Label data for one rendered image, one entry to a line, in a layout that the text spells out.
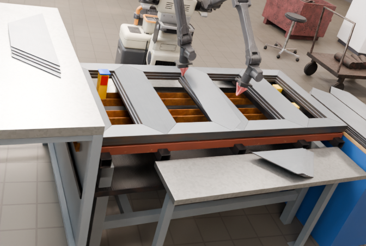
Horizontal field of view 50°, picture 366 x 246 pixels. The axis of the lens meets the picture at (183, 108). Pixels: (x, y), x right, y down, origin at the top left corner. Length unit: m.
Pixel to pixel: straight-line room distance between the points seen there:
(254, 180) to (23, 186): 1.52
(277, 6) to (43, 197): 5.74
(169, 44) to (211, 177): 1.32
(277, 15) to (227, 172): 5.69
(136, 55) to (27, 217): 1.46
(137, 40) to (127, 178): 1.40
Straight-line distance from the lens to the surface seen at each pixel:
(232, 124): 2.12
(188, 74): 2.53
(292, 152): 2.24
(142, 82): 2.30
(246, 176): 1.98
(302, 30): 7.21
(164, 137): 1.89
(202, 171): 1.90
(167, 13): 2.84
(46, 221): 2.57
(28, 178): 2.84
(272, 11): 7.56
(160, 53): 2.92
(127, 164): 2.15
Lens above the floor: 1.90
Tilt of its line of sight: 29 degrees down
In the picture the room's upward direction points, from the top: 15 degrees clockwise
